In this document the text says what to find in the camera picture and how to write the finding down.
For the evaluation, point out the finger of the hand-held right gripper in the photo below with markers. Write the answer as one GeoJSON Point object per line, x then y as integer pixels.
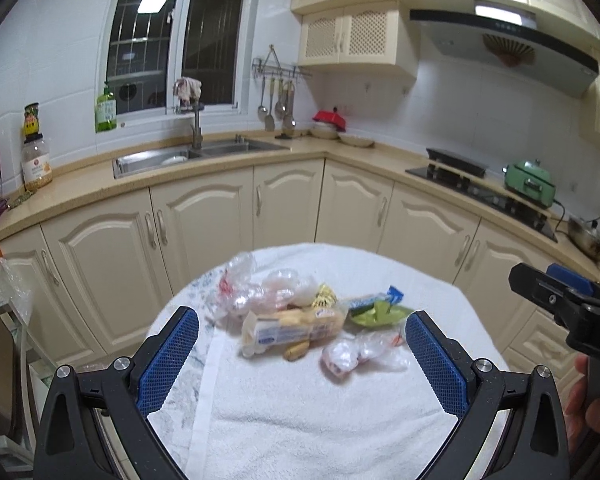
{"type": "Point", "coordinates": [570, 277]}
{"type": "Point", "coordinates": [540, 290]}

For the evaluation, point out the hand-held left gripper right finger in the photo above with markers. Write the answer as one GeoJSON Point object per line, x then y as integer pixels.
{"type": "Point", "coordinates": [437, 365]}

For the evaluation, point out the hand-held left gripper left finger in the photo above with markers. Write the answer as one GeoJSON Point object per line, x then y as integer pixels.
{"type": "Point", "coordinates": [167, 360]}

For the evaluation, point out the green wrapper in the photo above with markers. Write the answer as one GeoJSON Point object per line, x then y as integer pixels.
{"type": "Point", "coordinates": [380, 316]}

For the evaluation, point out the clear bag with pink scraps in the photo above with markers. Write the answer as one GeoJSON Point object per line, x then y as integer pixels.
{"type": "Point", "coordinates": [350, 355]}

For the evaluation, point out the blue white wrapper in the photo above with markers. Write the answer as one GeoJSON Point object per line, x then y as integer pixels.
{"type": "Point", "coordinates": [375, 299]}

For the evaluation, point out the clear wrapper with red print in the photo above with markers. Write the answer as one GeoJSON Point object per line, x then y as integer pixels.
{"type": "Point", "coordinates": [235, 280]}

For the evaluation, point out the biscuit packet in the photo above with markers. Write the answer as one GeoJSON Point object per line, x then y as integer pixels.
{"type": "Point", "coordinates": [290, 327]}

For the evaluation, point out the brown peanut shell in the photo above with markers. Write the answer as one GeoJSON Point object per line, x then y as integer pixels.
{"type": "Point", "coordinates": [296, 351]}

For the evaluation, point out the yellow black wrapper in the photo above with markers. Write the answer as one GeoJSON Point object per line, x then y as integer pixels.
{"type": "Point", "coordinates": [325, 296]}

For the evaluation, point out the clear plastic wrapper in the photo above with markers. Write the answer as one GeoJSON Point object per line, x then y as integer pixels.
{"type": "Point", "coordinates": [285, 285]}

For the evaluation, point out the person's right hand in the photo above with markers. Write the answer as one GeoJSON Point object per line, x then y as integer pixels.
{"type": "Point", "coordinates": [576, 410]}

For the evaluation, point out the steel bowl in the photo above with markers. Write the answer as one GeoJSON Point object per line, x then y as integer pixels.
{"type": "Point", "coordinates": [590, 242]}

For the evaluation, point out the green electric pot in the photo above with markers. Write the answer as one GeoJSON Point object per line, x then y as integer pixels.
{"type": "Point", "coordinates": [530, 182]}

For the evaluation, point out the black gas stove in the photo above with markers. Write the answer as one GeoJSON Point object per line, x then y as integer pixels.
{"type": "Point", "coordinates": [480, 195]}

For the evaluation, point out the white towel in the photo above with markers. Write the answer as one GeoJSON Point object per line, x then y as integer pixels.
{"type": "Point", "coordinates": [290, 410]}

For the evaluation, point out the storage rack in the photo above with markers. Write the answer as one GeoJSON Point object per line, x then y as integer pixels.
{"type": "Point", "coordinates": [25, 360]}

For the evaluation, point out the cream base cabinets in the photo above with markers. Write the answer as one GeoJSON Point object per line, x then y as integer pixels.
{"type": "Point", "coordinates": [205, 220]}

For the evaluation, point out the clear plastic bag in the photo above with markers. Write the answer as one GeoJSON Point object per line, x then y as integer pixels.
{"type": "Point", "coordinates": [7, 285]}

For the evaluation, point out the steel sink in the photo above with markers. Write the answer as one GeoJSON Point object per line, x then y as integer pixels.
{"type": "Point", "coordinates": [230, 149]}

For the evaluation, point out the clear jar with red label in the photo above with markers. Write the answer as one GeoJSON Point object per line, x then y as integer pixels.
{"type": "Point", "coordinates": [36, 165]}

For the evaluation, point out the steel faucet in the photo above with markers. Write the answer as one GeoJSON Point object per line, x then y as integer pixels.
{"type": "Point", "coordinates": [196, 125]}

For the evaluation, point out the range hood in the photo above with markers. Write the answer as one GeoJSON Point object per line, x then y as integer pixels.
{"type": "Point", "coordinates": [480, 55]}

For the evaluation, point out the green detergent bottle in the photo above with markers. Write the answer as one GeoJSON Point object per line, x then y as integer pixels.
{"type": "Point", "coordinates": [106, 110]}

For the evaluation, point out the white pot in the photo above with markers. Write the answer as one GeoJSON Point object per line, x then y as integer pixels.
{"type": "Point", "coordinates": [325, 131]}

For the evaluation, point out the hanging spatula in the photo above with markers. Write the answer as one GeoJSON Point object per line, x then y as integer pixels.
{"type": "Point", "coordinates": [269, 120]}

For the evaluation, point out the hanging steel ladle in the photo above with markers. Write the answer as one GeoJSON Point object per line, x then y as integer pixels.
{"type": "Point", "coordinates": [279, 107]}
{"type": "Point", "coordinates": [288, 120]}

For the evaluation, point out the hanging steel spoon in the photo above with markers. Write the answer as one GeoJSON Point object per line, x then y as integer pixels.
{"type": "Point", "coordinates": [262, 107]}

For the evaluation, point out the red pot lid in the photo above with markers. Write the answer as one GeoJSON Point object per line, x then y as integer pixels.
{"type": "Point", "coordinates": [330, 116]}

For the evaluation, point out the pink white rag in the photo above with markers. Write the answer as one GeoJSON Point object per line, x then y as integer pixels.
{"type": "Point", "coordinates": [187, 89]}

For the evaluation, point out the dark sauce bottle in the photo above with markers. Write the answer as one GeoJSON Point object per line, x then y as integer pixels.
{"type": "Point", "coordinates": [31, 122]}

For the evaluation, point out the kitchen window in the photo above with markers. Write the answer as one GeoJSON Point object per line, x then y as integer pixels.
{"type": "Point", "coordinates": [210, 35]}

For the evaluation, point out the wall utensil rack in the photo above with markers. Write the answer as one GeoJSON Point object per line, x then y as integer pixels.
{"type": "Point", "coordinates": [280, 67]}

